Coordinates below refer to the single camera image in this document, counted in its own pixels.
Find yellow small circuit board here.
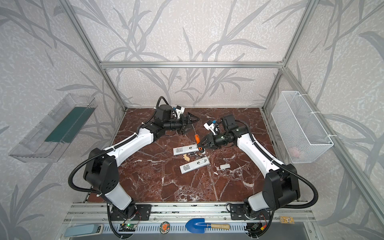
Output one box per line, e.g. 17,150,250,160
280,216,295,224

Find white remote control face up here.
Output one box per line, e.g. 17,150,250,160
180,157,210,174

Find orange handle screwdriver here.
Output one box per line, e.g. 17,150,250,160
192,125,200,145

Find right small electronics board wires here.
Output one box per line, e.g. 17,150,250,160
245,221,269,235

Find aluminium frame rail front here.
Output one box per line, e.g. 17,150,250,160
62,201,316,224

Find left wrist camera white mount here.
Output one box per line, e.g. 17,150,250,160
173,105,185,119

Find small green circuit board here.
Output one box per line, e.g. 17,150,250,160
118,224,137,233

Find white remote control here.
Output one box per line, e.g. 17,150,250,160
173,144,199,156

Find grey blue flat device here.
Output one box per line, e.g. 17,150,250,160
64,224,104,238

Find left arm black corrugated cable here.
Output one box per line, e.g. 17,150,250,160
67,95,169,194

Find round orange badge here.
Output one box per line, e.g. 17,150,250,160
159,222,171,235

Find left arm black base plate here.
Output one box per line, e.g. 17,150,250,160
110,204,152,221

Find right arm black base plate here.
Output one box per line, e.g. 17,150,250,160
228,203,271,221

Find pink object in basket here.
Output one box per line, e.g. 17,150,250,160
288,147,303,159

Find white wire mesh basket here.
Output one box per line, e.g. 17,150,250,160
272,91,334,164

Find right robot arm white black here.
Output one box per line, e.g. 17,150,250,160
198,115,301,219

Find clear plastic wall bin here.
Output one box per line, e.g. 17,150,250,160
9,94,98,163

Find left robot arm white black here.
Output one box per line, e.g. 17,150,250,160
83,104,200,219

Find small wooden animal figure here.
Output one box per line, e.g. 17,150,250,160
183,154,191,162

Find blue toy shovel wooden handle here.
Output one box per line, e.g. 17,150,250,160
185,218,230,234

